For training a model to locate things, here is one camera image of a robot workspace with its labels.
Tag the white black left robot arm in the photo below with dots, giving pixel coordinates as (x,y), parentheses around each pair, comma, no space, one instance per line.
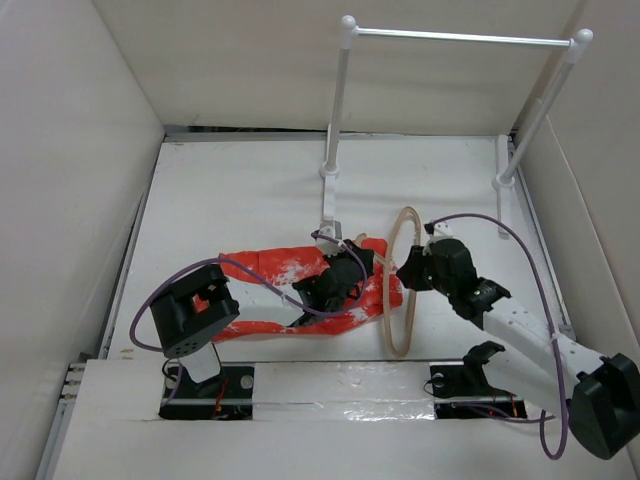
(278,291)

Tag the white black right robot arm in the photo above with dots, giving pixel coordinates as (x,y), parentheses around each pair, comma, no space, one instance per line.
(597,395)

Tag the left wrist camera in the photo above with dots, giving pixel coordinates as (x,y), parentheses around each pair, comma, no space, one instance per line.
(328,238)

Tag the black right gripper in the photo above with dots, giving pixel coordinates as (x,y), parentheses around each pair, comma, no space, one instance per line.
(409,272)

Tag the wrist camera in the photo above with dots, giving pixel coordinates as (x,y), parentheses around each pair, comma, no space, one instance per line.
(437,231)
(328,238)

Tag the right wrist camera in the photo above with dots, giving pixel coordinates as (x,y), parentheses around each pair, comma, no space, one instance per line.
(437,231)

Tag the wooden clothes hanger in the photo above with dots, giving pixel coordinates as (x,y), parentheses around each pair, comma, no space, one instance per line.
(387,312)

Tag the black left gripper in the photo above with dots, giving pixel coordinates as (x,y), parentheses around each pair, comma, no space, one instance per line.
(328,259)

